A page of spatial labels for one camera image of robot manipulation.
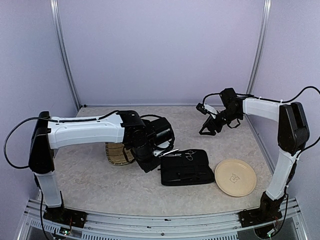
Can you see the woven bamboo tray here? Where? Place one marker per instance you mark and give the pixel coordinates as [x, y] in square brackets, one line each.
[117, 154]

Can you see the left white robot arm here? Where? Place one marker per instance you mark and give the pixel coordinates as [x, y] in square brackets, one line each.
[53, 133]

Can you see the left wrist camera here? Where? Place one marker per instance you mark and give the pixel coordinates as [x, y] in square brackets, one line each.
[162, 148]

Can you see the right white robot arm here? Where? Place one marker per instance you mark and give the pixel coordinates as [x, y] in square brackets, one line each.
[292, 131]

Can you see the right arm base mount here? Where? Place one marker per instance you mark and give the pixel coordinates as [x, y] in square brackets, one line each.
[268, 210]

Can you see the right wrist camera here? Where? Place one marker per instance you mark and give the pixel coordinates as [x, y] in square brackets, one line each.
[205, 108]

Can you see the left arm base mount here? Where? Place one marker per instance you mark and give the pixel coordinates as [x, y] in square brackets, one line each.
[65, 216]

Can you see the right aluminium frame post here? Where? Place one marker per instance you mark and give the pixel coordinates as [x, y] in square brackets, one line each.
[267, 4]

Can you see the black zippered tool case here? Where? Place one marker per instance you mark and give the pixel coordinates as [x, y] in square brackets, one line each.
[178, 171]

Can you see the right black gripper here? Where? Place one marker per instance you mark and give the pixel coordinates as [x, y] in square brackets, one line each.
[212, 132]

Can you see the aluminium frame post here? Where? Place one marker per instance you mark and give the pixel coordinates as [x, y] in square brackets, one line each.
[54, 5]
[267, 4]

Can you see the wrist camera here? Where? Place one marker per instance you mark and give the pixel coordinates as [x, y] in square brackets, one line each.
[205, 108]
[162, 148]

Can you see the front aluminium rail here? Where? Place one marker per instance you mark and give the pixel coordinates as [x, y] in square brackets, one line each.
[109, 226]

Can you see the beige round plate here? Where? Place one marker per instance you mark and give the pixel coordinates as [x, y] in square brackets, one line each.
[235, 177]

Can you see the left aluminium frame post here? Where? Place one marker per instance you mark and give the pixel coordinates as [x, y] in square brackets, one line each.
[54, 5]

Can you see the silver thinning scissors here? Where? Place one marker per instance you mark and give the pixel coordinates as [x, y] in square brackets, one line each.
[188, 154]

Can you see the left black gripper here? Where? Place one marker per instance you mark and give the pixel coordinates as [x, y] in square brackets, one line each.
[147, 167]

